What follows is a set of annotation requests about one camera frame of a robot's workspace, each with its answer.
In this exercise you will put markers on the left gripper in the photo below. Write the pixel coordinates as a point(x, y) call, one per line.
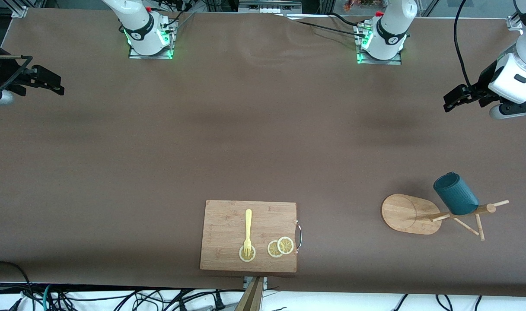
point(484, 83)

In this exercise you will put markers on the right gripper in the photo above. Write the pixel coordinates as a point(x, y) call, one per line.
point(2, 72)

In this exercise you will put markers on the teal cup yellow inside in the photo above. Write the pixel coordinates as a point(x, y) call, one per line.
point(457, 194)

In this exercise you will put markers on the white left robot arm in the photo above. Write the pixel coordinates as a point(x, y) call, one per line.
point(390, 26)

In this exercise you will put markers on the wooden cup rack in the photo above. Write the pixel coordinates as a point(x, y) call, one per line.
point(405, 214)

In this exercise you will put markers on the red packet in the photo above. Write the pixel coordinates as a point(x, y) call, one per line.
point(358, 5)

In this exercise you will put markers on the grey power strip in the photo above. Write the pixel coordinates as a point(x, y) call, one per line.
point(269, 6)

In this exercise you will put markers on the lemon slice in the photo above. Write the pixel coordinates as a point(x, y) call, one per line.
point(285, 245)
point(272, 250)
point(242, 257)

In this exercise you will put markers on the bamboo cutting board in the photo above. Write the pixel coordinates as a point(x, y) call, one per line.
point(228, 229)

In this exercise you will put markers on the yellow plastic fork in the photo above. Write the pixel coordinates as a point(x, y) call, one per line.
point(248, 224)

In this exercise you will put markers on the aluminium frame profile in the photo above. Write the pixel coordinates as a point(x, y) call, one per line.
point(515, 21)
point(18, 8)

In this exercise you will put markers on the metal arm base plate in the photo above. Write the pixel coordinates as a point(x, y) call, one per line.
point(394, 61)
point(135, 56)

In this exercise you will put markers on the metal bracket with brown pole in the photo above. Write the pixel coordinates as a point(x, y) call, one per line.
point(252, 298)

